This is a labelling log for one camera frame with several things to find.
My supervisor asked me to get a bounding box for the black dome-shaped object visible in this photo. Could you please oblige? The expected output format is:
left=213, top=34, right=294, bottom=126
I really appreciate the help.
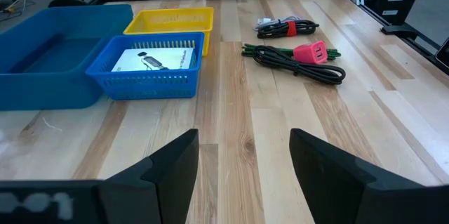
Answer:
left=48, top=0, right=88, bottom=8

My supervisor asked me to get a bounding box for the green black braided cable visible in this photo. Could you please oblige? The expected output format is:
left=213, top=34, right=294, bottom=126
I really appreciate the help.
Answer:
left=241, top=43, right=342, bottom=60

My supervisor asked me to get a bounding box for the white printed product box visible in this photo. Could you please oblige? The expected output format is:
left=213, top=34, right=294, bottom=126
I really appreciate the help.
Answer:
left=111, top=47, right=197, bottom=73

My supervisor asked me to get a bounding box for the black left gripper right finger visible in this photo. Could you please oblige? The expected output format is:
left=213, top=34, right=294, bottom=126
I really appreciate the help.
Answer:
left=289, top=128, right=449, bottom=224

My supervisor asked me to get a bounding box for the plain black cable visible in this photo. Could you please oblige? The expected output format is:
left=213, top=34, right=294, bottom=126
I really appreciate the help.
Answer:
left=250, top=44, right=347, bottom=85

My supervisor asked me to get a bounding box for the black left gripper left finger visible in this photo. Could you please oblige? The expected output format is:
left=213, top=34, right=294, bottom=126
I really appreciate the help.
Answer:
left=98, top=128, right=200, bottom=224

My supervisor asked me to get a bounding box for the small blue slotted basket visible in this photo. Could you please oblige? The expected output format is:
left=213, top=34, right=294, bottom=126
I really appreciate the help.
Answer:
left=85, top=32, right=206, bottom=101

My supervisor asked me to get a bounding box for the large blue plastic tray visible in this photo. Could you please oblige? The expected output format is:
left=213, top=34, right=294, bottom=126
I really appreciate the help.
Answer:
left=0, top=4, right=134, bottom=112

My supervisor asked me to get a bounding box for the black labelled case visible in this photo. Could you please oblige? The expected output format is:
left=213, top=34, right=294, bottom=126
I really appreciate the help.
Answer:
left=364, top=0, right=422, bottom=27

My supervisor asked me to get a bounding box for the yellow slotted basket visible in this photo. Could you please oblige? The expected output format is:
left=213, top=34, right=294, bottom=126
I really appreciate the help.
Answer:
left=123, top=6, right=215, bottom=56

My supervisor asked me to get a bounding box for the pink USB wall charger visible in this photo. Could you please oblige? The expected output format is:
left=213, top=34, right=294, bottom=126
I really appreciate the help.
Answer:
left=293, top=40, right=329, bottom=65

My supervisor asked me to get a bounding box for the dark screen device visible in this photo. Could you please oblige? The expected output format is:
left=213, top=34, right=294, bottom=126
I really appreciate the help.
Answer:
left=434, top=37, right=449, bottom=67

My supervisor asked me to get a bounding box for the white cable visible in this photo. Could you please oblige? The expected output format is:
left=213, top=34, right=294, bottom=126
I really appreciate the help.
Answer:
left=253, top=15, right=302, bottom=32

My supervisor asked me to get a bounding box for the black cable with red strap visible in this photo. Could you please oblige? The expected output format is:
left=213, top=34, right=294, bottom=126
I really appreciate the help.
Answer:
left=256, top=18, right=320, bottom=39

